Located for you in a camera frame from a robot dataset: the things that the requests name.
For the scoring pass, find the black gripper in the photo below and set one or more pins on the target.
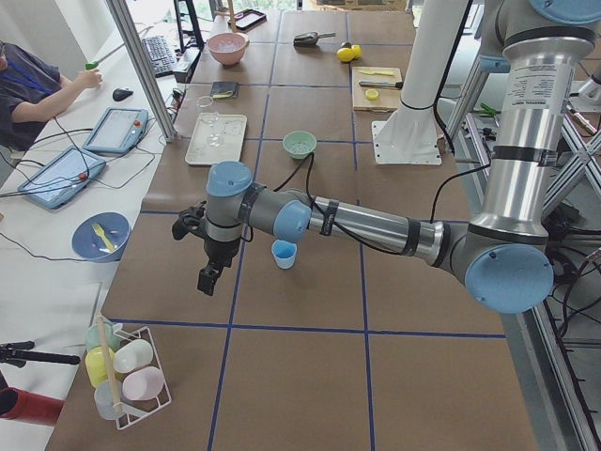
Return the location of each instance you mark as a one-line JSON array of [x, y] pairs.
[[220, 249]]

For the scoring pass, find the light blue plastic cup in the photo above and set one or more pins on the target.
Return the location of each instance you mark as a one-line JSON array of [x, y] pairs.
[[284, 253]]

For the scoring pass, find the green ceramic bowl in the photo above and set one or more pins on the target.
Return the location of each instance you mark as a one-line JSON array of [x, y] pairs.
[[299, 144]]

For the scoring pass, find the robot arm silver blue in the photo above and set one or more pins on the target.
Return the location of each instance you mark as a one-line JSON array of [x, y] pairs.
[[499, 254]]

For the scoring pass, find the blue bowl with fork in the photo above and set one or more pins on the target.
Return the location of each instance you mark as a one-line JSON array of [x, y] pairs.
[[102, 238]]

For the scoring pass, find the pink bowl with ice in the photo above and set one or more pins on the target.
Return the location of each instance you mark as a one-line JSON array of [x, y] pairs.
[[228, 48]]

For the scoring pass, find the steel ice scoop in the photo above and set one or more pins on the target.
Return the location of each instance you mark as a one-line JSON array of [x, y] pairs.
[[311, 39]]

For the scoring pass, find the cream bear tray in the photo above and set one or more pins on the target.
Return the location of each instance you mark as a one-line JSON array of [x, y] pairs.
[[216, 138]]

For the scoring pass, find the teach pendant tablet far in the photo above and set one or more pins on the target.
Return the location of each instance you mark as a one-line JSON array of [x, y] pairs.
[[118, 131]]

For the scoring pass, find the teach pendant tablet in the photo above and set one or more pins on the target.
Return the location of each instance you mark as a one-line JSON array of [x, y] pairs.
[[118, 131], [62, 178]]

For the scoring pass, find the clear wine glass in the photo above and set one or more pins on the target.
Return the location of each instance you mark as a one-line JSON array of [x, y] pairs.
[[206, 110]]

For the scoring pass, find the teach pendant tablet near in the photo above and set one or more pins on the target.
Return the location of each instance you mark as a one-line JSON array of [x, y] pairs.
[[62, 178]]

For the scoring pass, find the grey folded cloth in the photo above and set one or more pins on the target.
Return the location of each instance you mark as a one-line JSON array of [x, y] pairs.
[[222, 90]]

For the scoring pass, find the black computer mouse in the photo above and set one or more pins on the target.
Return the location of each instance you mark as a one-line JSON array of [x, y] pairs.
[[122, 93]]

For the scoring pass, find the black keyboard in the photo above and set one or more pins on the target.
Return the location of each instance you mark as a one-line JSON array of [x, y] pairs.
[[161, 55]]

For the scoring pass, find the red cylinder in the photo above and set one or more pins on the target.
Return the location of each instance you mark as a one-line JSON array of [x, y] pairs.
[[22, 406]]

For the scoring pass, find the lemon half slice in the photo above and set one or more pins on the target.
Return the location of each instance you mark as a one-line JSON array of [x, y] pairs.
[[371, 94]]

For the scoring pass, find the wooden cutting board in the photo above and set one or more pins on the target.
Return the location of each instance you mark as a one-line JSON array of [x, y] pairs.
[[388, 100]]

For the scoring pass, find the person in dark shirt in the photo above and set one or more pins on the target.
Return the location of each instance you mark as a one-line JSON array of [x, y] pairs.
[[32, 93]]

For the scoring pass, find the yellow lemon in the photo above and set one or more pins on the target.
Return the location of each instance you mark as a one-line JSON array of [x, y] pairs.
[[356, 49], [345, 54]]

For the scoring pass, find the yellow plastic knife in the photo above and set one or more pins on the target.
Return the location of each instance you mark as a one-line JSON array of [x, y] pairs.
[[377, 72]]

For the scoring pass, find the white wire cup rack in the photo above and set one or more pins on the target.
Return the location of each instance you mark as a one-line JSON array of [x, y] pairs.
[[125, 371]]

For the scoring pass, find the black tripod handle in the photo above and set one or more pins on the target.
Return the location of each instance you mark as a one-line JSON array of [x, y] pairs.
[[20, 353]]

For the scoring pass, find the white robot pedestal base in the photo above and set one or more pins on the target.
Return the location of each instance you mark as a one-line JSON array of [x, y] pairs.
[[409, 135]]

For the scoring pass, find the aluminium frame post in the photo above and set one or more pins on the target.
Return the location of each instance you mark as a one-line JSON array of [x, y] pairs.
[[124, 23]]

